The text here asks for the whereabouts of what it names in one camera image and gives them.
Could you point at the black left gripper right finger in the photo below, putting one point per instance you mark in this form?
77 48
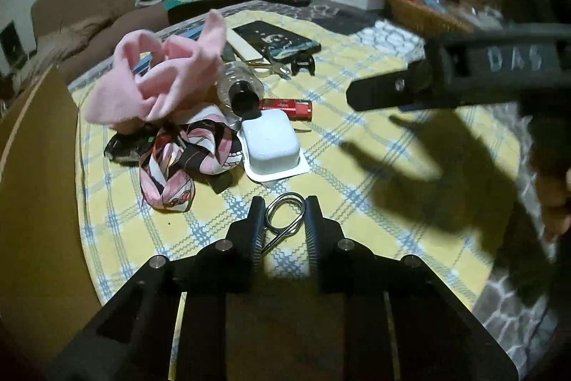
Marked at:
322 238

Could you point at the person's right hand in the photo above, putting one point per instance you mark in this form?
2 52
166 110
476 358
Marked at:
553 193

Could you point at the pink cloth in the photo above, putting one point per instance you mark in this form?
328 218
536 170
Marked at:
151 78

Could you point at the patterned pink black scarf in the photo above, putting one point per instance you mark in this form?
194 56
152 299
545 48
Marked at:
193 142

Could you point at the clear plastic bottle dark cap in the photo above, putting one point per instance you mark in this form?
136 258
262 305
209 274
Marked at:
240 90

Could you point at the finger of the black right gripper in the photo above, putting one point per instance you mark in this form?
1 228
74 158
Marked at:
404 89

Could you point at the silver metal wire clip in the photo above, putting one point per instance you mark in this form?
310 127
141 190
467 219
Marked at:
283 218

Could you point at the cardboard box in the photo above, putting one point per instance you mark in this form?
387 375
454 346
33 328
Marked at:
47 294

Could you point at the red lipstick tube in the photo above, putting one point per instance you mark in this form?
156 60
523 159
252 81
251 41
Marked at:
296 110

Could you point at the white nail buffer stick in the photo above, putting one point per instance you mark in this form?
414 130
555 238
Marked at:
243 49

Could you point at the wicker basket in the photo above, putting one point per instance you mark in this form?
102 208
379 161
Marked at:
422 20

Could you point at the yellow plaid tablecloth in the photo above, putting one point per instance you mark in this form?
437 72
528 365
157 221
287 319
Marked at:
453 187

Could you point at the black binder clip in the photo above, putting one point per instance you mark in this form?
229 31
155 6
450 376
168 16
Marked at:
303 62

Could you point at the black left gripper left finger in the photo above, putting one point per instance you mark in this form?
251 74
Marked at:
244 257

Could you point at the white plastic tub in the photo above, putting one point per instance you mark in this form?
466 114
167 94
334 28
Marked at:
271 148

